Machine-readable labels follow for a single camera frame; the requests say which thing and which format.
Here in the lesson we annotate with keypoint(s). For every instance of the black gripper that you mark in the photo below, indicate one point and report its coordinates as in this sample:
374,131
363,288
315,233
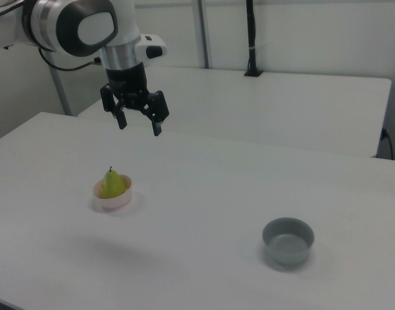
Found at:
127,84

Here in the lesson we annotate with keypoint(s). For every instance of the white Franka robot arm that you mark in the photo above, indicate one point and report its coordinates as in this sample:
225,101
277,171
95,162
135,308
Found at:
71,26

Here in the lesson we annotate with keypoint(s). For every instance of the grey plastic bowl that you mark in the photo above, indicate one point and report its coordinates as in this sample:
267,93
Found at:
287,255

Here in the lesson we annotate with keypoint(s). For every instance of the white side table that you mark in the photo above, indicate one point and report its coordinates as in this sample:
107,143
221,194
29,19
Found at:
249,109

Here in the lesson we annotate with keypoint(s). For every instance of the grey metal partition post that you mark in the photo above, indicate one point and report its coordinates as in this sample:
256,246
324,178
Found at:
61,93
202,32

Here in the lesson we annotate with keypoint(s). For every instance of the pink plastic bowl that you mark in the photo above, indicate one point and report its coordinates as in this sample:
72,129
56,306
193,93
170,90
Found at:
116,204

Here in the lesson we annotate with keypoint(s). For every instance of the green yellow pear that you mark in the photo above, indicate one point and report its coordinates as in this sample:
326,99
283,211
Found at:
112,185

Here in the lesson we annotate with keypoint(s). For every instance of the black pole with clamp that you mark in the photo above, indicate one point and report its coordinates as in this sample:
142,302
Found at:
251,32

